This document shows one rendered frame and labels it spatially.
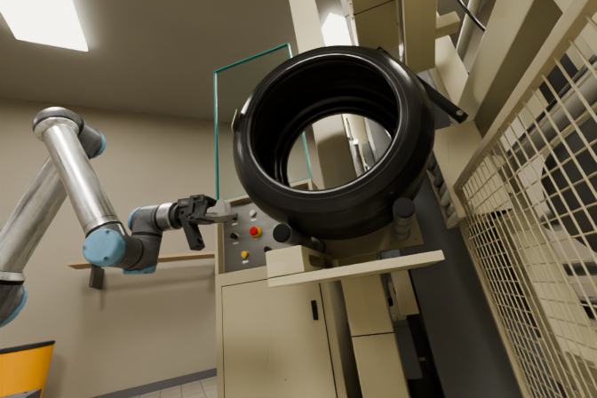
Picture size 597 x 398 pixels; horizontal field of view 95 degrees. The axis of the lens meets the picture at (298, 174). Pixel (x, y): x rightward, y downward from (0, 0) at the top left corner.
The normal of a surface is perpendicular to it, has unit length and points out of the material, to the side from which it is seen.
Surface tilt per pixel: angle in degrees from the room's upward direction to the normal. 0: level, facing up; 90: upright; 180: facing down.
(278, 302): 90
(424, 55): 162
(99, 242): 93
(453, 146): 90
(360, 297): 90
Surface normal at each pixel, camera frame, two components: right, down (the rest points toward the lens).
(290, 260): -0.31, -0.34
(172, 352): 0.38, -0.41
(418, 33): 0.04, 0.76
